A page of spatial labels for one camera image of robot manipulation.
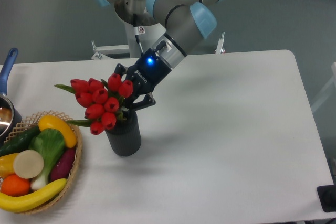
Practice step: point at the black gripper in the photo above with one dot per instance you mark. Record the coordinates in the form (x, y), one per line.
(148, 71)

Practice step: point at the red tulip bouquet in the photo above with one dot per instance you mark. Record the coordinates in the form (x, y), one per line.
(103, 101)

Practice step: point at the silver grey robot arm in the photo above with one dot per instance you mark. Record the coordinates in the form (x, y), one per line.
(186, 23)

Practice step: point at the dark grey ribbed vase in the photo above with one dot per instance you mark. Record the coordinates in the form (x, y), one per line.
(125, 137)

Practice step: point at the green bok choy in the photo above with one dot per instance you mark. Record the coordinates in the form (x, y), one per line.
(50, 144)

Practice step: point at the purple sweet potato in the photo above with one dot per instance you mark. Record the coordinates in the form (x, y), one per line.
(64, 165)

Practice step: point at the woven wicker basket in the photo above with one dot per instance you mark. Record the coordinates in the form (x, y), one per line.
(33, 120)

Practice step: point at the dark green cucumber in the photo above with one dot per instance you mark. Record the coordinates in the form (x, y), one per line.
(20, 142)

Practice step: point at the beige round slice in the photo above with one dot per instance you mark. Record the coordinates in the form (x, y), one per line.
(28, 164)

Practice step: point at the yellow bell pepper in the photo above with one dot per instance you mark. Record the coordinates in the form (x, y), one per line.
(7, 165)

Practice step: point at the orange fruit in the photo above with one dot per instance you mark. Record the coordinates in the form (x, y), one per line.
(15, 186)

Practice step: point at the yellow banana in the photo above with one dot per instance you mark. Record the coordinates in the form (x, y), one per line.
(32, 200)

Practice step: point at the black device at edge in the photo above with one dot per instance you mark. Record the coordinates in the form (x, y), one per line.
(327, 197)

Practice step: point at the white metal base frame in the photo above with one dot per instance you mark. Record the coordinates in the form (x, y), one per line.
(123, 51)

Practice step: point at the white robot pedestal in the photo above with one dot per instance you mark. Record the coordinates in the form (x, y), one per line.
(142, 37)

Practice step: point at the blue handled saucepan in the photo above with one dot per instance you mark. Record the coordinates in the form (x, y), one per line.
(9, 115)

